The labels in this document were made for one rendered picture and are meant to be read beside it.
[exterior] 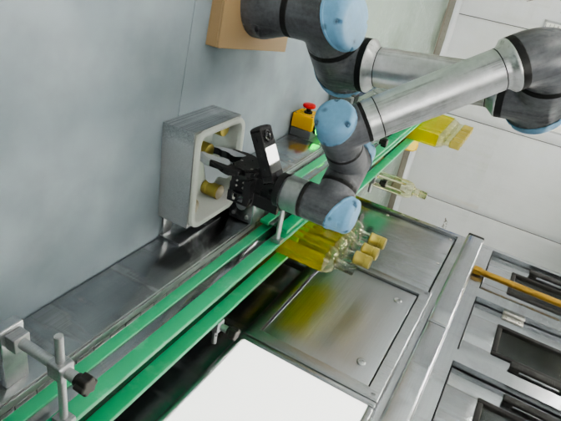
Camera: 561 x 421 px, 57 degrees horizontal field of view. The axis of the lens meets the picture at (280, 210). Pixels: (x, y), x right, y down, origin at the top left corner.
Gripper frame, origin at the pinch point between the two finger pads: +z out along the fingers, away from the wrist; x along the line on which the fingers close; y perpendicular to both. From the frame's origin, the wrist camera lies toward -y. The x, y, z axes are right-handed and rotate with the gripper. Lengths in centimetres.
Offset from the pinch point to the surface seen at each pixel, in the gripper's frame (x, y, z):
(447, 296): 46, 39, -55
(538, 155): 610, 157, -81
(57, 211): -34.5, 3.2, 5.5
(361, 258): 24.5, 25.5, -33.3
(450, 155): 610, 193, 19
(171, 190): -8.1, 7.8, 2.3
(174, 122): -6.6, -6.7, 3.8
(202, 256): -7.6, 20.8, -6.8
